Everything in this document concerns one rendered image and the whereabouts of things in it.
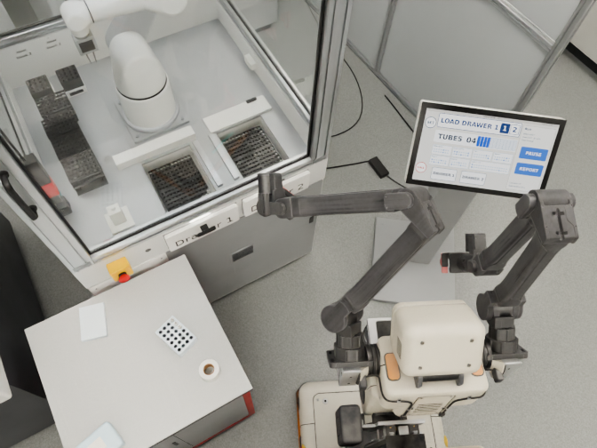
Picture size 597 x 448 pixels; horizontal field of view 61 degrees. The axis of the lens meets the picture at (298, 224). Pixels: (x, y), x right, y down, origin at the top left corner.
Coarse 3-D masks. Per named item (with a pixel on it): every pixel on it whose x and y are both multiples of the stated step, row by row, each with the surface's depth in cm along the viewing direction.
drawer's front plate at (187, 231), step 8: (224, 208) 188; (232, 208) 188; (208, 216) 186; (216, 216) 187; (224, 216) 190; (232, 216) 193; (192, 224) 185; (200, 224) 186; (208, 224) 189; (216, 224) 192; (224, 224) 195; (176, 232) 183; (184, 232) 184; (192, 232) 187; (168, 240) 183; (176, 240) 186; (184, 240) 189; (192, 240) 192; (176, 248) 191
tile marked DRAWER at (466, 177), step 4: (464, 172) 190; (468, 172) 189; (472, 172) 189; (476, 172) 189; (480, 172) 189; (460, 176) 190; (464, 176) 190; (468, 176) 190; (472, 176) 190; (476, 176) 190; (480, 176) 190; (484, 176) 190; (460, 180) 191; (464, 180) 191; (468, 180) 191; (472, 180) 190; (476, 180) 190; (480, 180) 190; (484, 180) 190; (476, 184) 191; (480, 184) 191
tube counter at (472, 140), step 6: (468, 138) 185; (474, 138) 185; (480, 138) 184; (486, 138) 184; (492, 138) 184; (498, 138) 184; (468, 144) 186; (474, 144) 185; (480, 144) 185; (486, 144) 185; (492, 144) 185; (498, 144) 185; (504, 144) 185; (510, 144) 184; (516, 144) 184; (510, 150) 185
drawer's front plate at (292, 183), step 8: (296, 176) 196; (304, 176) 197; (288, 184) 196; (296, 184) 199; (304, 184) 203; (296, 192) 205; (248, 200) 190; (256, 200) 193; (248, 208) 195; (256, 208) 198
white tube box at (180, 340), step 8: (168, 320) 181; (176, 320) 181; (160, 328) 179; (168, 328) 180; (176, 328) 180; (184, 328) 180; (160, 336) 178; (168, 336) 178; (176, 336) 178; (184, 336) 178; (192, 336) 179; (168, 344) 177; (176, 344) 177; (184, 344) 178; (192, 344) 179; (176, 352) 176; (184, 352) 178
